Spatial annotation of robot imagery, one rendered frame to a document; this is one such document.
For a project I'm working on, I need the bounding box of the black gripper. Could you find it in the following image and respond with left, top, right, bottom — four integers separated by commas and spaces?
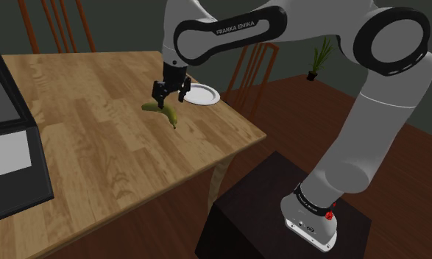
152, 62, 193, 110

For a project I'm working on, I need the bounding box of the green yellow banana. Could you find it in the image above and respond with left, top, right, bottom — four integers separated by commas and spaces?
141, 102, 179, 130

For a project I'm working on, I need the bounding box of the white round plate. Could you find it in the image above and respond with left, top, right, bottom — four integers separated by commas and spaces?
182, 83, 222, 107

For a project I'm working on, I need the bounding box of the brown wooden chair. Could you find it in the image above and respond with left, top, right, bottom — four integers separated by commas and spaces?
17, 0, 98, 54
220, 41, 280, 121

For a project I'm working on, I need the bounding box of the light wooden table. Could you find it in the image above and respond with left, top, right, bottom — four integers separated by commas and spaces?
0, 50, 268, 259

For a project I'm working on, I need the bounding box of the dark robot stand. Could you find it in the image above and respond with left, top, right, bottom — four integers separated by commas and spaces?
195, 150, 373, 259

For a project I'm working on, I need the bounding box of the green potted plant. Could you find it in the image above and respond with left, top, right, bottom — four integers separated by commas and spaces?
305, 35, 336, 82

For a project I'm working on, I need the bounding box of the black open laptop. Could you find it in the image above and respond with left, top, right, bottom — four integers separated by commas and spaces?
0, 26, 55, 227

